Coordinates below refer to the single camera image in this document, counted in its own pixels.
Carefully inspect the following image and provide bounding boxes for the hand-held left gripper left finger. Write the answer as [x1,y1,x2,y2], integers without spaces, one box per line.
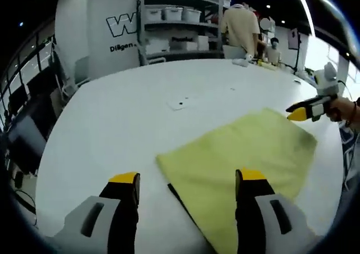
[56,171,141,254]

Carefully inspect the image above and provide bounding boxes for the dark bead bracelet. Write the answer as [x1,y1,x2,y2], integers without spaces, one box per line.
[348,100,360,129]

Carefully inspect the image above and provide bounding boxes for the pale yellow cloth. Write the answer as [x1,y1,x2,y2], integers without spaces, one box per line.
[256,60,278,71]

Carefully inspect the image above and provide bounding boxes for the yellow long-sleeved garment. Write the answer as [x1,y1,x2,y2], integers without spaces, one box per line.
[155,107,318,254]

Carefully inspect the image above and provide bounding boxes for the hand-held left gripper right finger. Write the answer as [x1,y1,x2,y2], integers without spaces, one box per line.
[234,167,309,254]

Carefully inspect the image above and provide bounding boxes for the person's right hand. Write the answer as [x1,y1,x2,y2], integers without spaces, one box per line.
[327,96,357,124]

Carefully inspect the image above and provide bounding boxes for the grey office chair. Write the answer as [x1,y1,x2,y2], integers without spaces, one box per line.
[74,56,92,84]

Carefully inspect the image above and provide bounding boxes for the black tripod stand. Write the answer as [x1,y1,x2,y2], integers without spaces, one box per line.
[290,30,305,75]

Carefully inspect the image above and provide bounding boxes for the grey metal shelf unit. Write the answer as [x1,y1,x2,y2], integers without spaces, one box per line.
[136,0,232,67]

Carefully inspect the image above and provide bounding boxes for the white storage bin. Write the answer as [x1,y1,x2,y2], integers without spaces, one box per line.
[164,7,184,21]
[146,7,164,22]
[182,8,203,22]

